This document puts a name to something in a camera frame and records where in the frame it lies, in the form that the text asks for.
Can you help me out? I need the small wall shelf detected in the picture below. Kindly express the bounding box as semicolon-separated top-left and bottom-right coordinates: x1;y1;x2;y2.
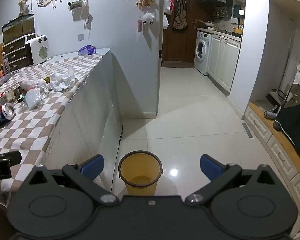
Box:
67;0;84;11

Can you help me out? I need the clear water bottle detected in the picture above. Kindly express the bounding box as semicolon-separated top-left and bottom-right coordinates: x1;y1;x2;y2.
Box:
1;52;11;76

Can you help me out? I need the white plastic wrapper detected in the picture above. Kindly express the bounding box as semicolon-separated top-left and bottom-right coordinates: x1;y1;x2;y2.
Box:
20;78;37;91

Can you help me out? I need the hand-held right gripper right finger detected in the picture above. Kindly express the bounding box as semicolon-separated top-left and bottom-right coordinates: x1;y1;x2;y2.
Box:
185;154;278;205

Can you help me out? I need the dried flower bouquet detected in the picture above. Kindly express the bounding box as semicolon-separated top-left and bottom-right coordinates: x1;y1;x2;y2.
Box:
18;0;30;16

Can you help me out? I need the black printed bag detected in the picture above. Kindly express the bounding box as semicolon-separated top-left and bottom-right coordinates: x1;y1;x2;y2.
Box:
275;90;300;166

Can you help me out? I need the brown white checkered tablecloth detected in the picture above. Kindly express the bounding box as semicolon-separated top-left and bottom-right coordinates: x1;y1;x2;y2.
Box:
0;54;108;203

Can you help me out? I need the dark drawer chest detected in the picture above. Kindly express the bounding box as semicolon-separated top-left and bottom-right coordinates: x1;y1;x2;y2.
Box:
2;33;37;73

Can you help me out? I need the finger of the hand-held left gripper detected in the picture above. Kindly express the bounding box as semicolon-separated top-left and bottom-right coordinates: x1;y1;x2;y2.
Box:
0;151;22;167

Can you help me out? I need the white fan heater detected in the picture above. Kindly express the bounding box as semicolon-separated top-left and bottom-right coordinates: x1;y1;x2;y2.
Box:
25;35;49;66

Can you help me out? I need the white tissue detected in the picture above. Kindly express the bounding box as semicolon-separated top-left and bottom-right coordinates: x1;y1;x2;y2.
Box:
50;66;77;92

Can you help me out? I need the glass fish tank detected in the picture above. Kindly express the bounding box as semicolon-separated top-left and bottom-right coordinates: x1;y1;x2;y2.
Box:
2;14;36;45

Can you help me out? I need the purple plastic bag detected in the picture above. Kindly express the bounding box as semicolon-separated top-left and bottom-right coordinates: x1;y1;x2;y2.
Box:
78;45;97;56

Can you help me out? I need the brown doormat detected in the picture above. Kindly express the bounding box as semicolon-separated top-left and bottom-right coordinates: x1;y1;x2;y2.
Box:
161;61;196;69

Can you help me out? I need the white hanging cord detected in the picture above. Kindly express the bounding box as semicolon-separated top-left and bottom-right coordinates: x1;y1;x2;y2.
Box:
83;0;93;31

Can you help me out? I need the clear plastic bag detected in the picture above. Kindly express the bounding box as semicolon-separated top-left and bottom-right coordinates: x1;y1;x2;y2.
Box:
24;86;46;111

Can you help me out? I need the white wooden-top drawer cabinet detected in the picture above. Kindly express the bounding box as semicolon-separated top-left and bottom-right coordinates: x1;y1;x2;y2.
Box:
242;102;300;227

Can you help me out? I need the white red hanging plastic bag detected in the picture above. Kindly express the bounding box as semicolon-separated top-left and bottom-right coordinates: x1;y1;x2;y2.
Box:
164;0;176;16

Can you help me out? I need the grey folded stand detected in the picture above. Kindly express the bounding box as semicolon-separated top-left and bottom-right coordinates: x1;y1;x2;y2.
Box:
265;89;286;108

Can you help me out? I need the yellow trash bin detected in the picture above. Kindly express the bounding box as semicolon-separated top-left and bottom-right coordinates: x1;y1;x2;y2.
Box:
118;150;163;196

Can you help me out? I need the white washing machine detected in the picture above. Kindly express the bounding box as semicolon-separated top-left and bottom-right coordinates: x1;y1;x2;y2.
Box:
194;31;213;76

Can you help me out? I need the white kitchen cabinet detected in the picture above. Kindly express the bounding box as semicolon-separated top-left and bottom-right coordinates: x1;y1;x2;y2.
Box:
207;34;241;96

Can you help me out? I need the brown hanging bag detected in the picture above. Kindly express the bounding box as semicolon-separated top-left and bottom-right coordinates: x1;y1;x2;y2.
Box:
173;0;188;31

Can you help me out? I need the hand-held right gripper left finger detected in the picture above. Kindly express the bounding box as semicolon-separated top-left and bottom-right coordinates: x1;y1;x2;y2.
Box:
27;154;118;205

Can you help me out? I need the white sheep plush toy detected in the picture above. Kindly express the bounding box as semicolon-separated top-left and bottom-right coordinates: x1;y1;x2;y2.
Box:
142;12;156;24

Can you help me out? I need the clear plastic packaging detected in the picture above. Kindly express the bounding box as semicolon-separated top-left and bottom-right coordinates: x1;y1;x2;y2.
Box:
0;87;24;105

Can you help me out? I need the crushed blue drink can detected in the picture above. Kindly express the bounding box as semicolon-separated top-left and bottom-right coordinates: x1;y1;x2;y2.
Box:
0;102;16;130

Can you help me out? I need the dark wooden door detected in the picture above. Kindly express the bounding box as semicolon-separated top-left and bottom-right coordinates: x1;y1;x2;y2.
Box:
162;0;200;63

